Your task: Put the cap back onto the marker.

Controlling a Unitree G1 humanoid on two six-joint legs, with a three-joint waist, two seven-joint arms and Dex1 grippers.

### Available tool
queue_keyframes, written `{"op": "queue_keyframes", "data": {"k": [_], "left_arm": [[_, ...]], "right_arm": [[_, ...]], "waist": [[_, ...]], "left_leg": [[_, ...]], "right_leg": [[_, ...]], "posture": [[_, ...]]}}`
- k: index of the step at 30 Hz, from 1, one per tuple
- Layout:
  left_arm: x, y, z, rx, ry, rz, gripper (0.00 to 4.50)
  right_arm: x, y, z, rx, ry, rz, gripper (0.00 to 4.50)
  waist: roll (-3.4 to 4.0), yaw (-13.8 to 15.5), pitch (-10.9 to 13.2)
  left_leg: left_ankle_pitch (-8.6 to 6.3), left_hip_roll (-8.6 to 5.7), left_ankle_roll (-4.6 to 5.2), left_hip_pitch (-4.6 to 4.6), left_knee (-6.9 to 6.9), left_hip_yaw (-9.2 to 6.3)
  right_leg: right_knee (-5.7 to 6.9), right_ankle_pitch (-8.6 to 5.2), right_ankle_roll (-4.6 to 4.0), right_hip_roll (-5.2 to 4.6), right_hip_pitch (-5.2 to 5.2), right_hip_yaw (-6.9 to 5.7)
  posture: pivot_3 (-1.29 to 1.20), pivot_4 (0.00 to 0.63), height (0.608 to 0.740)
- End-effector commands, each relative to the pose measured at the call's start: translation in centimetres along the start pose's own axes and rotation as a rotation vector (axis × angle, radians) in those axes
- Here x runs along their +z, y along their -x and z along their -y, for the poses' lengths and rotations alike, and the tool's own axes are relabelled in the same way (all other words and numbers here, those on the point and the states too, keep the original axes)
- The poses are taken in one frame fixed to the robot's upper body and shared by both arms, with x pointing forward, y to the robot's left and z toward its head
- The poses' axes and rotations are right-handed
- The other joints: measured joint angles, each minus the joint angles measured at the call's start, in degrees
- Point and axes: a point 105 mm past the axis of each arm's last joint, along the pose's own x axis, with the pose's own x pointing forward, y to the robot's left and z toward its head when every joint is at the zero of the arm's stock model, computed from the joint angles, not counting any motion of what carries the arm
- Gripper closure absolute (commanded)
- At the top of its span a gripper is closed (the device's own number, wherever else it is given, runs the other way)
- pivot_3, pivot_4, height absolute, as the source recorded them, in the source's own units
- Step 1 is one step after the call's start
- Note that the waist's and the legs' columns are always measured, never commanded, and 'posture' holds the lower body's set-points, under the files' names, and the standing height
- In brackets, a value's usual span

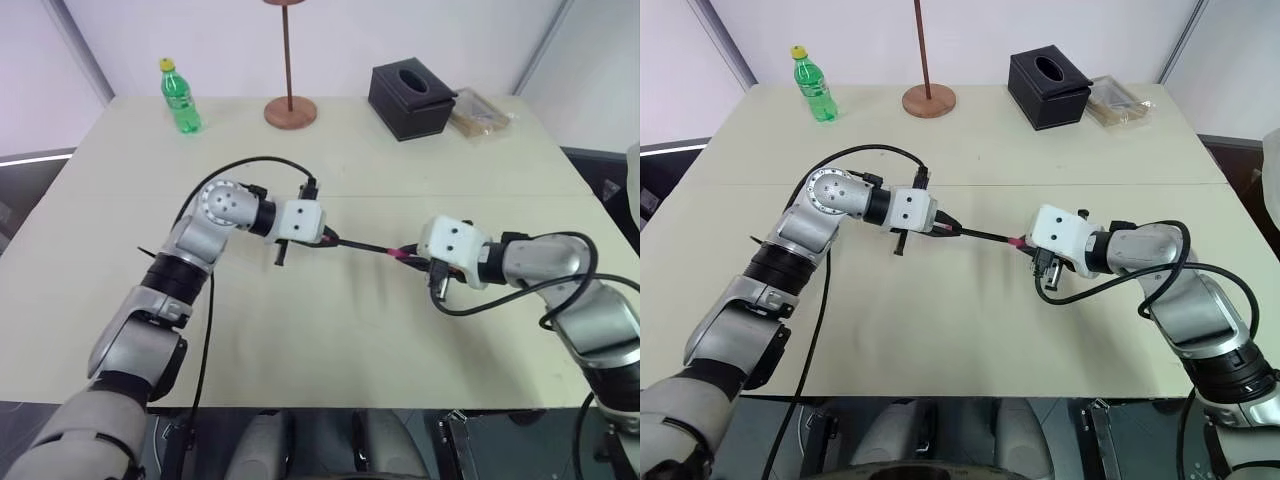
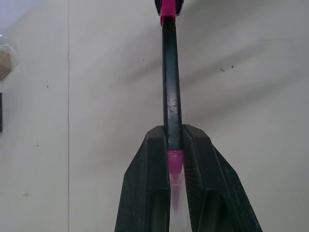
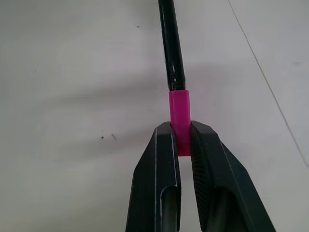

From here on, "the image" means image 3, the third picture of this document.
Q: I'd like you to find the black marker pen body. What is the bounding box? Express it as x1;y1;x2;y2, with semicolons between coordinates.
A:
158;0;187;92

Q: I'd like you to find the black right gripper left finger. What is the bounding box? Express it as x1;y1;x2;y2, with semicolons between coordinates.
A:
125;121;182;232

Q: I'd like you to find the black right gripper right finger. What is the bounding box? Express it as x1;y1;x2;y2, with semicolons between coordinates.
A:
191;120;277;232

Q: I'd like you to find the pink marker cap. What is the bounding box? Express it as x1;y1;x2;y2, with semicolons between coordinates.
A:
169;89;193;157

